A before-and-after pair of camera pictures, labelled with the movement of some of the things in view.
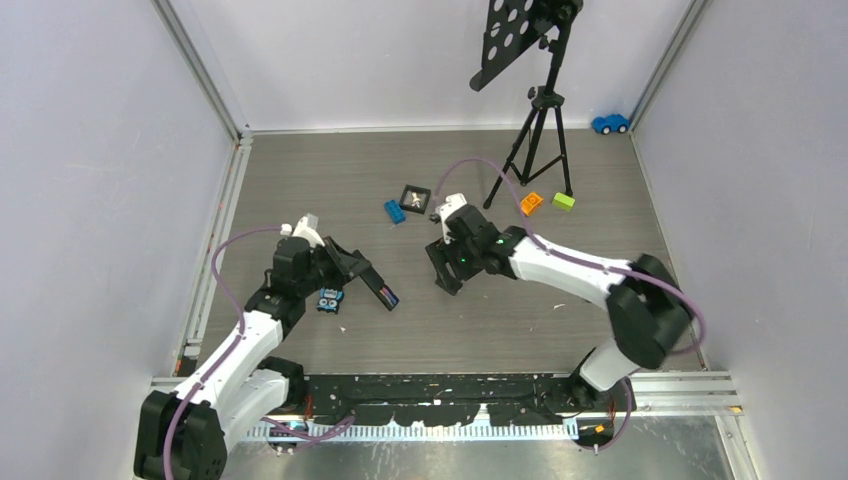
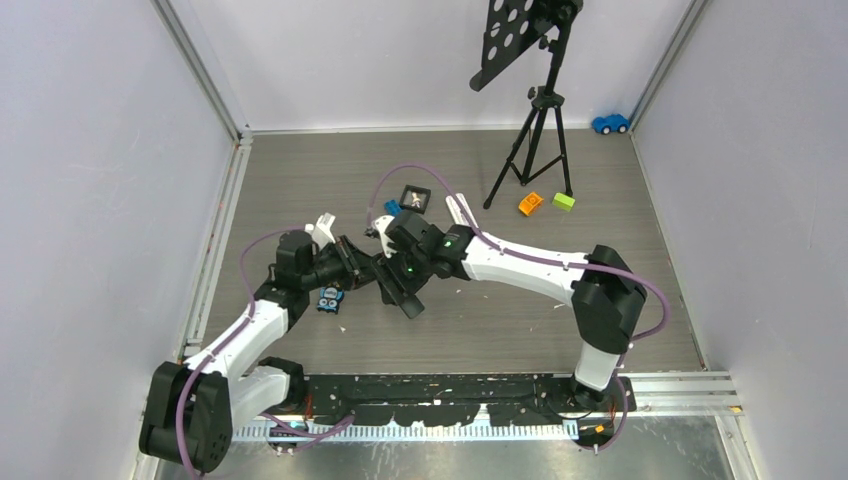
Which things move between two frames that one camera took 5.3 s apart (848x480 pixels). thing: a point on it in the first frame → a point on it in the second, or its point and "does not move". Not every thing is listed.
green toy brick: x=563 y=201 does not move
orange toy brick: x=530 y=203 does not move
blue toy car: x=610 y=123 does not move
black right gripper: x=440 y=254 → x=409 y=285
